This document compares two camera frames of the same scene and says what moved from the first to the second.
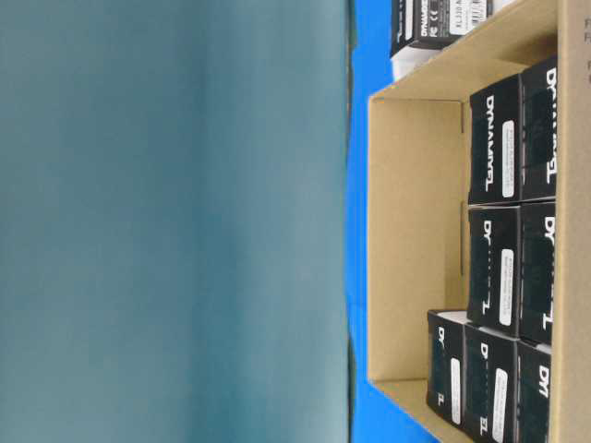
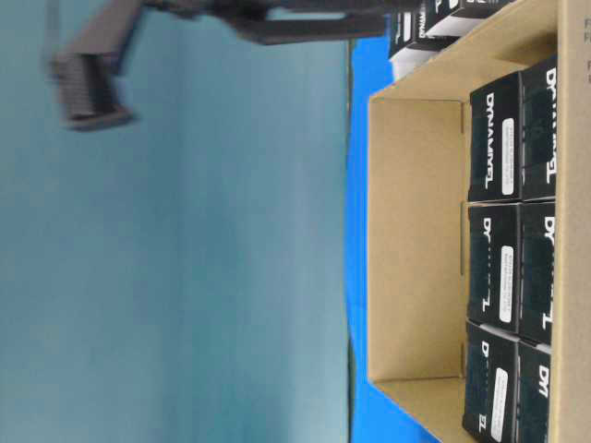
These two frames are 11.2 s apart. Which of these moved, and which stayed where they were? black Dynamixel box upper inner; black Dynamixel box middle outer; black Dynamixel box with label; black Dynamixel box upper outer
Moved: black Dynamixel box with label
Stayed: black Dynamixel box upper inner; black Dynamixel box middle outer; black Dynamixel box upper outer
